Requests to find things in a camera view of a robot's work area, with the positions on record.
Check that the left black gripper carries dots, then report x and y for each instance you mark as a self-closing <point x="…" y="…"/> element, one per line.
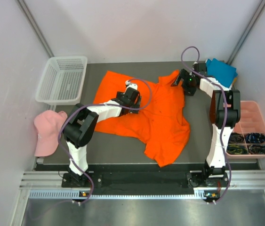
<point x="137" y="102"/>

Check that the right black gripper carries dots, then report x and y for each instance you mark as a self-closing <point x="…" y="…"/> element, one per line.
<point x="185" y="76"/>

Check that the orange t shirt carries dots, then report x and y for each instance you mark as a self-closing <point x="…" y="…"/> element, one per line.
<point x="160" y="125"/>

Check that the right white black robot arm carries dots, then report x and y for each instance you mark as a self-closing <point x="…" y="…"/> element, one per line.
<point x="224" y="114"/>

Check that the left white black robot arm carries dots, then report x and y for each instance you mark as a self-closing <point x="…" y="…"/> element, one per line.
<point x="80" y="128"/>

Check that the folded blue t shirt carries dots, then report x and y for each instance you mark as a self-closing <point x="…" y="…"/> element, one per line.
<point x="222" y="72"/>

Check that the white perforated plastic basket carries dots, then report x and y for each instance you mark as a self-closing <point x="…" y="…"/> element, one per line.
<point x="62" y="80"/>

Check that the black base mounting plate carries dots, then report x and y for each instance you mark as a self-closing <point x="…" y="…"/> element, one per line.
<point x="135" y="179"/>

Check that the pink compartment organizer tray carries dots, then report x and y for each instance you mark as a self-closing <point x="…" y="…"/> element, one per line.
<point x="251" y="121"/>

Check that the dark green rolled sock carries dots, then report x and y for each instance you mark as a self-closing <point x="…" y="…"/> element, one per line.
<point x="236" y="149"/>

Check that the pink baseball cap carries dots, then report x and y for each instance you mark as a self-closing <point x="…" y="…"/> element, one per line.
<point x="48" y="125"/>

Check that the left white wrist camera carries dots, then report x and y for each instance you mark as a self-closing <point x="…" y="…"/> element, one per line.
<point x="129" y="84"/>

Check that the grey slotted cable duct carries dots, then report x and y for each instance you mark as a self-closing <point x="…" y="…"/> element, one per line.
<point x="79" y="195"/>

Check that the aluminium frame rail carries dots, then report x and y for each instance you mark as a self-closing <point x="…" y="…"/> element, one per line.
<point x="241" y="179"/>

